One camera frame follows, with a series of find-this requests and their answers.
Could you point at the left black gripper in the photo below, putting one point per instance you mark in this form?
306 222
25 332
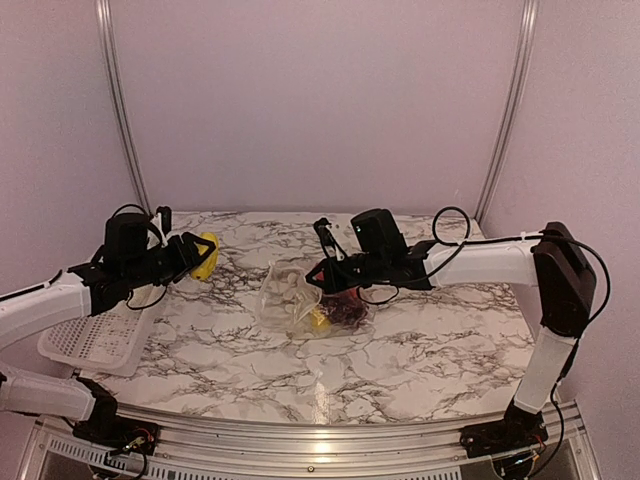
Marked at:
187 257

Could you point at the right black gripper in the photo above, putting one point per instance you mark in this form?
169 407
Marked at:
334 282

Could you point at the yellow fake banana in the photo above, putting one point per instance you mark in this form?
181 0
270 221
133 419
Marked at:
205 270

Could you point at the purple fake grape bunch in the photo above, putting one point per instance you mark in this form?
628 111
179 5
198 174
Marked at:
343 310

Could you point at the clear zip top bag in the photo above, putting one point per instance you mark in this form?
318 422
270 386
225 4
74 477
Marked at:
285 301

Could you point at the yellow fake lemon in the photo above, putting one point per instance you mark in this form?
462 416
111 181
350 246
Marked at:
320 324

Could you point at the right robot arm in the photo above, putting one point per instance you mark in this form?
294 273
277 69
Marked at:
550 260

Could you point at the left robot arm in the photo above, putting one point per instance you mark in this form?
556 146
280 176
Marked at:
139 250

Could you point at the white perforated plastic basket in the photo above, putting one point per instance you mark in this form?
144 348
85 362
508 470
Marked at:
111 343

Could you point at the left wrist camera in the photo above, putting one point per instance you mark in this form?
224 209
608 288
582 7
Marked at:
162 220

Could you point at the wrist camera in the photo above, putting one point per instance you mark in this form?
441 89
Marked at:
329 243
162 220

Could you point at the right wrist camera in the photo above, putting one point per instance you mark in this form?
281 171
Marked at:
329 243

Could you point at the aluminium front rail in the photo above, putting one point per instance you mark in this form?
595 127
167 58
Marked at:
190 447

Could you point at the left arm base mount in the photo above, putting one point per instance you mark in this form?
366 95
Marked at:
120 434

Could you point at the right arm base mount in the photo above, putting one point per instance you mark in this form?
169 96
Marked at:
499 436

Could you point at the left aluminium corner post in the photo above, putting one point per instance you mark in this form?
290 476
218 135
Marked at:
116 91

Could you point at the aluminium corner post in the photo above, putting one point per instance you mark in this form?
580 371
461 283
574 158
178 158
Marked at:
116 91
515 93

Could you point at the right aluminium corner post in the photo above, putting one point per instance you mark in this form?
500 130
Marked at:
515 93

